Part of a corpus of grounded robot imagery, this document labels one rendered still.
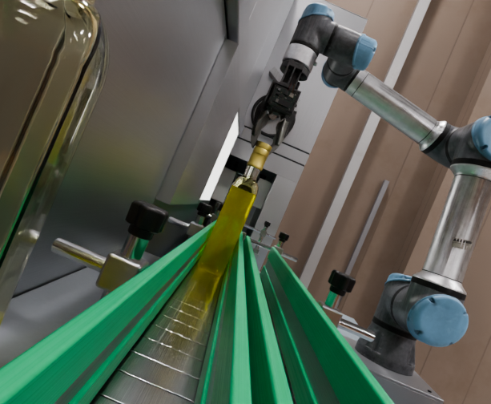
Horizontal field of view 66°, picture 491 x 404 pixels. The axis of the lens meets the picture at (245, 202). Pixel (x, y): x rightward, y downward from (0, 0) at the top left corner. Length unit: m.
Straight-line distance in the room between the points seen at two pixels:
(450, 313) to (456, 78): 3.15
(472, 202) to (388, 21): 3.10
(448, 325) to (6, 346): 0.82
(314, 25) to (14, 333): 0.84
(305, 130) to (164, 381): 1.70
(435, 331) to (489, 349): 3.02
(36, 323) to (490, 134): 0.91
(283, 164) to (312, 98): 0.36
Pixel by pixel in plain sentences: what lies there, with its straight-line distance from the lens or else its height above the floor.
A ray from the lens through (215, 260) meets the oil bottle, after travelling 0.80.
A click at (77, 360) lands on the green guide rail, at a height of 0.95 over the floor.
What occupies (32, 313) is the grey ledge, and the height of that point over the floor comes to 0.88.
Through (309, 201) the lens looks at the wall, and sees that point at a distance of 3.42.
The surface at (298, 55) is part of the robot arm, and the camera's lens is 0.94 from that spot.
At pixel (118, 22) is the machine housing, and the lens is 0.37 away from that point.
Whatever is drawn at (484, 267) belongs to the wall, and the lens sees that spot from 3.82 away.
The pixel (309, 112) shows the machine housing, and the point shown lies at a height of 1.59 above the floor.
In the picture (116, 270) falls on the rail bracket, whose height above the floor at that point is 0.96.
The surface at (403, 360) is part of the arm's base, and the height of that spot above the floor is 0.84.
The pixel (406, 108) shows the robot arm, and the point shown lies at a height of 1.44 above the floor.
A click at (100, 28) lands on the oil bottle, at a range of 0.18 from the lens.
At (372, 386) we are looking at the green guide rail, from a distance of 0.28.
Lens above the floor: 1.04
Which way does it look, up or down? level
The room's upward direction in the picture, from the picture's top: 23 degrees clockwise
